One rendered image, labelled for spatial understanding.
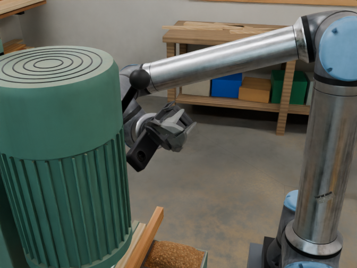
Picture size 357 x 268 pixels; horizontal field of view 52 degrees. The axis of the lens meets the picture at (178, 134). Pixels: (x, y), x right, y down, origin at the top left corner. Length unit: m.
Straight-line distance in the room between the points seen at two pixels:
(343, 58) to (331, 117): 0.13
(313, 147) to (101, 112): 0.58
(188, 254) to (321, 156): 0.41
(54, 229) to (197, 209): 2.03
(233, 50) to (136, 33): 3.06
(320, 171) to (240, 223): 1.57
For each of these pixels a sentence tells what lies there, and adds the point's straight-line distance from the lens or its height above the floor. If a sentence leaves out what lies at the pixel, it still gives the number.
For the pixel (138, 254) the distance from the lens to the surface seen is 0.97.
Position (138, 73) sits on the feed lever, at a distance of 0.60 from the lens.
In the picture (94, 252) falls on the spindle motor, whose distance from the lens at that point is 0.58.
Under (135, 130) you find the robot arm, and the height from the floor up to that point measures 1.24.
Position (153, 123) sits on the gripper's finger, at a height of 1.32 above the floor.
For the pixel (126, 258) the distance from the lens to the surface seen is 0.95.
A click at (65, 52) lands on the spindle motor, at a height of 1.50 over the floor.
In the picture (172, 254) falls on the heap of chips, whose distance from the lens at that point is 0.97.
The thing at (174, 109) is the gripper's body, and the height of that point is 1.32.
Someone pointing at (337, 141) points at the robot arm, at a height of 1.24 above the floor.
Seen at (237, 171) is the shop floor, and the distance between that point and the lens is 2.90.
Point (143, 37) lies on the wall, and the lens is 3.97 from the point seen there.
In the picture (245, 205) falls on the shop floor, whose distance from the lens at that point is 2.59.
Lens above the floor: 1.66
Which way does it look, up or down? 29 degrees down
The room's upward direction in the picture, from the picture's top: straight up
